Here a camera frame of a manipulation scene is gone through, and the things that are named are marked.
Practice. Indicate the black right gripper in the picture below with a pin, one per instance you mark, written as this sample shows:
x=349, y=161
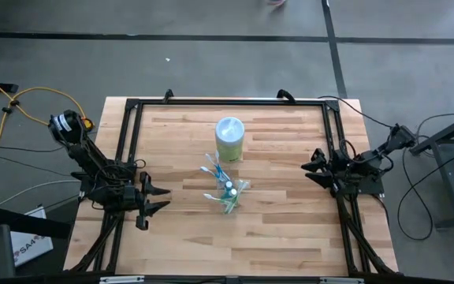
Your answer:
x=329, y=173

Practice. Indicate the black aluminium frame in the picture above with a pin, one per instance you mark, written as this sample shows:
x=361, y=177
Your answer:
x=231, y=102

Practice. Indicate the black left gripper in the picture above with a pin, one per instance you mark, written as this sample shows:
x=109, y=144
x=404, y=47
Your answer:
x=142, y=201

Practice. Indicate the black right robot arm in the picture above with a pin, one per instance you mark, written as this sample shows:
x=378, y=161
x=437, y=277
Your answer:
x=369, y=161

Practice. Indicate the blue toothpaste tube white cap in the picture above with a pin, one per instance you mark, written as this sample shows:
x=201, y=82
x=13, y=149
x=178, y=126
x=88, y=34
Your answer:
x=233, y=192

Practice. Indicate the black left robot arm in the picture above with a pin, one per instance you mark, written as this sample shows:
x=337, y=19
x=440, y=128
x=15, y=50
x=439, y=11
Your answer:
x=89, y=158

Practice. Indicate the clear acrylic organizer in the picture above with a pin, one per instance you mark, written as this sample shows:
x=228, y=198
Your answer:
x=227, y=197

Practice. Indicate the white paper sheet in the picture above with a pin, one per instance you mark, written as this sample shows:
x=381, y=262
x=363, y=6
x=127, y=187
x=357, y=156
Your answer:
x=30, y=244

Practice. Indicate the small black camera box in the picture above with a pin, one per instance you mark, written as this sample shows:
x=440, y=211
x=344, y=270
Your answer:
x=233, y=281

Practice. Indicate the silver aluminium bracket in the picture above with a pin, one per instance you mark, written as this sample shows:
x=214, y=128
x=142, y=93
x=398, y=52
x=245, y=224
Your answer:
x=341, y=281
x=122, y=280

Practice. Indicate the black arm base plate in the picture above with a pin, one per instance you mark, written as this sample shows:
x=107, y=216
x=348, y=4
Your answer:
x=373, y=187

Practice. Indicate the green white wipes canister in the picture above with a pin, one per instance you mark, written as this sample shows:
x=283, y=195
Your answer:
x=229, y=138

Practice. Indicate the blue white toothbrush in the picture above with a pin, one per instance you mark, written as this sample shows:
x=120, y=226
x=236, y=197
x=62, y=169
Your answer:
x=205, y=170
x=210, y=158
x=218, y=155

